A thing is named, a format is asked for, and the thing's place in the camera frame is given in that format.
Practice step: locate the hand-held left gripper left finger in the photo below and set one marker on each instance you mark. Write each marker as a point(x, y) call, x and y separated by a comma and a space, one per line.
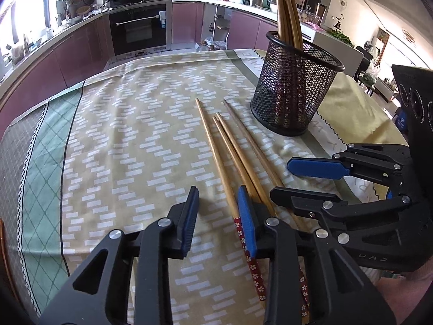
point(189, 220)

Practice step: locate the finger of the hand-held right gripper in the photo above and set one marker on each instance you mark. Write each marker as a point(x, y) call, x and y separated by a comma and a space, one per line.
point(314, 167)
point(297, 201)

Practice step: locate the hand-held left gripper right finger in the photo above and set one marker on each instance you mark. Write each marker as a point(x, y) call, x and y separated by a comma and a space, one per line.
point(247, 223)

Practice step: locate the black mesh utensil holder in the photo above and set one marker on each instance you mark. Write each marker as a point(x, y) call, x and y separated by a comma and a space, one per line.
point(291, 101)

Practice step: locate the person's right hand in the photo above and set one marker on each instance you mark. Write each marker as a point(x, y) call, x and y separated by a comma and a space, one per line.
point(412, 298)

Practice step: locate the white plastic bag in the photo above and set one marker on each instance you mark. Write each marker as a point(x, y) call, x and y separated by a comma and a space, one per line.
point(372, 71)

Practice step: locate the patterned beige green tablecloth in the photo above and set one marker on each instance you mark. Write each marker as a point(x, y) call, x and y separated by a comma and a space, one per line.
point(135, 142)

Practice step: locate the black dining chair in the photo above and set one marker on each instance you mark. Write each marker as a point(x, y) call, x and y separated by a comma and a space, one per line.
point(365, 57)

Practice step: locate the green leafy vegetables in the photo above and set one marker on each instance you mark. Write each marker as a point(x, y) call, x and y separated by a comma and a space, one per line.
point(340, 37)

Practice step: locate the clear plastic container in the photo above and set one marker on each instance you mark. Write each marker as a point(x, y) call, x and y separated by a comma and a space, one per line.
point(309, 16)

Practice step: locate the white counter peninsula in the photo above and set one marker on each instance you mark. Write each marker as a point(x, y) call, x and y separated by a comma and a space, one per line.
point(243, 30)

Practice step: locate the brown insulated tumbler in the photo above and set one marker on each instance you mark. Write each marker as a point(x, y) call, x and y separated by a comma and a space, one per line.
point(320, 10)

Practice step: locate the plastic bottles on floor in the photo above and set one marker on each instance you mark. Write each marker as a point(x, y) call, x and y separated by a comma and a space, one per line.
point(211, 46)

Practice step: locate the narrow pink base cabinets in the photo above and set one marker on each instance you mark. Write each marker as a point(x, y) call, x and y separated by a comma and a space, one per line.
point(187, 22)

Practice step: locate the black built-in oven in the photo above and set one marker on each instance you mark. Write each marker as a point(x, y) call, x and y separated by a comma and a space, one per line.
point(138, 30)

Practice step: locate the long pink base cabinets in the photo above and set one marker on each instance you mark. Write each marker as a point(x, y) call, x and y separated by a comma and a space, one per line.
point(67, 57)

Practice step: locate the kitchen window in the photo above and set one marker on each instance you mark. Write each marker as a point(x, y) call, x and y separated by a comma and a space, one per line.
point(30, 13)

